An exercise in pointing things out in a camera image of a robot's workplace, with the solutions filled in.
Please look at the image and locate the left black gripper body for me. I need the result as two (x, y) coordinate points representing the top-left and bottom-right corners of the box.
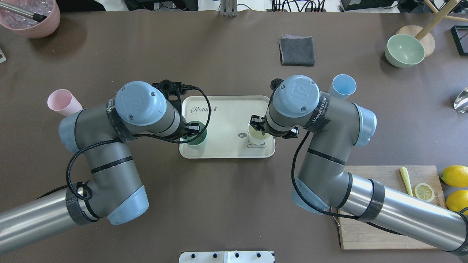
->
(180, 122), (201, 141)

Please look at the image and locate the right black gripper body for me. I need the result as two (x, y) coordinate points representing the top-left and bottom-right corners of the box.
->
(282, 126), (300, 139)

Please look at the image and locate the pale yellow cup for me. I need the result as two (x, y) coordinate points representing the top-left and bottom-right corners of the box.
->
(248, 124), (271, 145)

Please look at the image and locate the mint green cup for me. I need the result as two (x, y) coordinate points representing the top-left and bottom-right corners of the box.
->
(181, 121), (207, 146)

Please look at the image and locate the light blue cup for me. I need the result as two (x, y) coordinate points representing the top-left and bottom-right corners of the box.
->
(328, 74), (357, 100)

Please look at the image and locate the pink cup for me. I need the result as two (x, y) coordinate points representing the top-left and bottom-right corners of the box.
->
(47, 89), (83, 117)

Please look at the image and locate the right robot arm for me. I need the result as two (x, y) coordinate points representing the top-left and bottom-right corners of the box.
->
(250, 75), (468, 263)

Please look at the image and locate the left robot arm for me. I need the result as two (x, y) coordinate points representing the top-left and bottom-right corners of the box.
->
(1, 80), (204, 255)

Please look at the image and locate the cream rabbit print tray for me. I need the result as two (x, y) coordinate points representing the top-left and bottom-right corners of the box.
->
(179, 95), (276, 159)

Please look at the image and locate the grey folded cloth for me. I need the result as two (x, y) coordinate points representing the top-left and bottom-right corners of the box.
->
(279, 35), (315, 66)

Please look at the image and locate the yellow plastic knife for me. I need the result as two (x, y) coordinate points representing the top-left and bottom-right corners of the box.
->
(400, 167), (414, 197)

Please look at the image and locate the wooden cutting board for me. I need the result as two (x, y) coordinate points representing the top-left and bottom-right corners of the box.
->
(338, 166), (467, 251)

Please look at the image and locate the green bowl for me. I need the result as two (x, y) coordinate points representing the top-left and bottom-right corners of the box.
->
(384, 34), (426, 68)

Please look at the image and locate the lemon slice near blade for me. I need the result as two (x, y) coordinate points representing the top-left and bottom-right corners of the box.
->
(414, 183), (435, 202)

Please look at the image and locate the wooden cup stand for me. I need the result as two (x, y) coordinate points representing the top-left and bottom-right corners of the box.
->
(396, 0), (467, 57)

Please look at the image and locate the whole lemon upper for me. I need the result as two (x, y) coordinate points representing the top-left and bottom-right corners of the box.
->
(440, 165), (468, 188)

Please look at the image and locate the whole lemon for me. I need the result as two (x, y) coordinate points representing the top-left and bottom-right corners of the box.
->
(440, 165), (468, 188)
(446, 190), (468, 215)

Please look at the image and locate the silver metal scoop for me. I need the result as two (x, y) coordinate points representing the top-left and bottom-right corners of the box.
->
(453, 87), (468, 114)

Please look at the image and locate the whole lemon lower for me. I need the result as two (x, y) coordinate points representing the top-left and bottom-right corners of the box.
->
(446, 190), (468, 215)

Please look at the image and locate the metal ice scoop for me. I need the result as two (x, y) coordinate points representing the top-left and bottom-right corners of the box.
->
(0, 1), (47, 22)

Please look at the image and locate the pink ice bowl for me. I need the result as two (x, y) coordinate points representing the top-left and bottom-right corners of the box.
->
(0, 0), (60, 38)

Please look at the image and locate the aluminium frame post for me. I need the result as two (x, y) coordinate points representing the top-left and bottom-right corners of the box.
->
(219, 0), (238, 17)

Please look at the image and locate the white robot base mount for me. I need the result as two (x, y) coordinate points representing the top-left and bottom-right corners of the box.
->
(178, 250), (275, 263)

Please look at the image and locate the black picture frame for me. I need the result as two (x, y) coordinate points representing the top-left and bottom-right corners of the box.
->
(450, 25), (468, 56)

